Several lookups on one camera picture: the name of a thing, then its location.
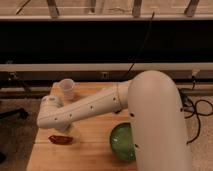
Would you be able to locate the dark red pepper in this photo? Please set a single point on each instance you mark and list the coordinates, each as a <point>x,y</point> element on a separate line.
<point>60,140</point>

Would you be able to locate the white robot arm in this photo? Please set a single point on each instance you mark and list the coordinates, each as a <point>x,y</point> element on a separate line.
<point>157,120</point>

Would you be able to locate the green ceramic bowl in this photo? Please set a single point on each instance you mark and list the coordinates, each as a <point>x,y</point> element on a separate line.
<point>121,142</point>

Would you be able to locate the clear plastic measuring cup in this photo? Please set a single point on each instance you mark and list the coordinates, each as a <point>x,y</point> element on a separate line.
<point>67,88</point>

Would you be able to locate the black chair base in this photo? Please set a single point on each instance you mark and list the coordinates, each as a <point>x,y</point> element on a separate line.
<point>23,114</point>

